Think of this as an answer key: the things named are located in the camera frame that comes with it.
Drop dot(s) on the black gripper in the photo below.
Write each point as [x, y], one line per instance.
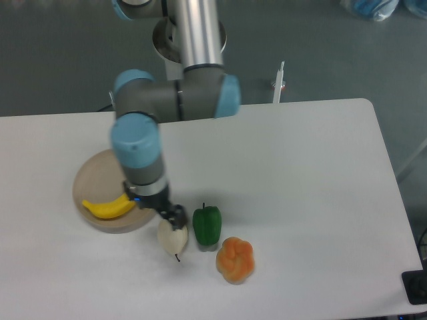
[174, 214]

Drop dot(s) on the yellow toy banana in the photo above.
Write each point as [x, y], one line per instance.
[110, 210]

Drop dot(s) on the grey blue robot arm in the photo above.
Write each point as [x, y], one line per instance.
[141, 104]

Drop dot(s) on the beige round plate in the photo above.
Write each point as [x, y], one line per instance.
[100, 180]

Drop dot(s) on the white toy pear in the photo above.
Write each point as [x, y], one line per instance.
[172, 240]

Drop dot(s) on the green toy bell pepper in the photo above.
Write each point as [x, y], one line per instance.
[207, 225]

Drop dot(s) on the orange knotted bread roll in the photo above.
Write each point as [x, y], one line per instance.
[235, 260]

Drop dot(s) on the black device at edge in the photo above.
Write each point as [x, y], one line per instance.
[415, 286]

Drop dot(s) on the blue plastic bag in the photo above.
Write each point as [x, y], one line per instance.
[372, 10]

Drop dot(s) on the white left table bracket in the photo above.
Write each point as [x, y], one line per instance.
[112, 99]

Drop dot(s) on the white table bracket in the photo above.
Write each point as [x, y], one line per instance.
[279, 84]
[112, 99]

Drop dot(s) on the white right table bracket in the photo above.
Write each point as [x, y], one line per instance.
[279, 84]

